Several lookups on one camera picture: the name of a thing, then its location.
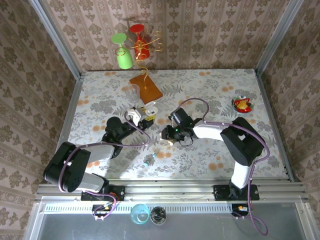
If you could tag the dark clear drinking glass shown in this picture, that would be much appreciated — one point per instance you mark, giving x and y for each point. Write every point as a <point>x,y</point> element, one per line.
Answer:
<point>158,215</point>

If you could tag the aluminium extrusion frame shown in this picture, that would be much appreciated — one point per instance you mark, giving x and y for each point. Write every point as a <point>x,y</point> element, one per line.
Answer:
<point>175,192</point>

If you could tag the white oval earbud case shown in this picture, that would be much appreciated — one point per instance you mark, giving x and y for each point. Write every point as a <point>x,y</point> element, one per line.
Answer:
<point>153,110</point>

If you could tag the green wine glass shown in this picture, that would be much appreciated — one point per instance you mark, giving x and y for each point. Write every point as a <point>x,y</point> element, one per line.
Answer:
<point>124,60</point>

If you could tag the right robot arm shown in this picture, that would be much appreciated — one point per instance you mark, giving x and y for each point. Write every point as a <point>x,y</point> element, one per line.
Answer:
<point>240,142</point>

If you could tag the floral patterned table cover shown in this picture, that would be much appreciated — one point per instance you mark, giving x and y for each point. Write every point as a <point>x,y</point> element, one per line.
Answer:
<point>200,160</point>

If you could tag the teal drinking glass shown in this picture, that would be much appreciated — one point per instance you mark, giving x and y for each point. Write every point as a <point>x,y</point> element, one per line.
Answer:
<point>136,217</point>

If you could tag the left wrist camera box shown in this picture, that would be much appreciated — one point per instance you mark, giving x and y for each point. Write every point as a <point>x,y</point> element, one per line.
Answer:
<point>132,116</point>

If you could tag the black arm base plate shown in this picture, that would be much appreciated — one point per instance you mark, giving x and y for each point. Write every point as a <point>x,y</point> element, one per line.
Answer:
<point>118,192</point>
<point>221,192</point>

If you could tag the red wine glass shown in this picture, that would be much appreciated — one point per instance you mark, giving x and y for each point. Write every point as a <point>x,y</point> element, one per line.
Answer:
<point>137,28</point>

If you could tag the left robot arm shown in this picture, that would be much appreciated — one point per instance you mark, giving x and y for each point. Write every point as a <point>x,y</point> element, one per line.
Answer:
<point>67,167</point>

